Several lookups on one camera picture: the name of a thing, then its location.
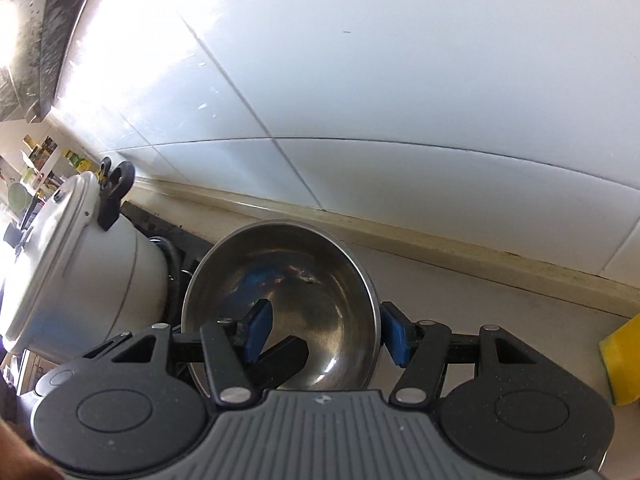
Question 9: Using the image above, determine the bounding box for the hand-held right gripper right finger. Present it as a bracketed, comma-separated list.
[380, 302, 551, 406]

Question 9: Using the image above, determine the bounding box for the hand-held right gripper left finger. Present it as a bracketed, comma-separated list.
[47, 299, 308, 406]

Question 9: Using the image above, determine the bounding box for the stainless steel bowl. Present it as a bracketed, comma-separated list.
[181, 220, 385, 393]

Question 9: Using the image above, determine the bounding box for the person's left forearm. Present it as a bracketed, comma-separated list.
[0, 375, 66, 480]

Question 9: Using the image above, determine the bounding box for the black gas stove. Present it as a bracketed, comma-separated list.
[122, 200, 216, 321]

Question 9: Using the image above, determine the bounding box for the silver pressure cooker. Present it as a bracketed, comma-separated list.
[0, 157, 173, 363]

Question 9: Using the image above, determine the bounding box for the yellow sponge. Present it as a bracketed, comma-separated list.
[599, 312, 640, 406]

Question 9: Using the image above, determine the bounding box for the pale green bowl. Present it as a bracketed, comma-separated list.
[7, 182, 28, 216]

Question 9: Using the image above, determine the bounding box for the group of seasoning bottles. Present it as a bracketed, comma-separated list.
[20, 135, 98, 196]

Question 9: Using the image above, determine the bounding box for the black range hood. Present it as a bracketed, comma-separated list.
[0, 0, 108, 123]

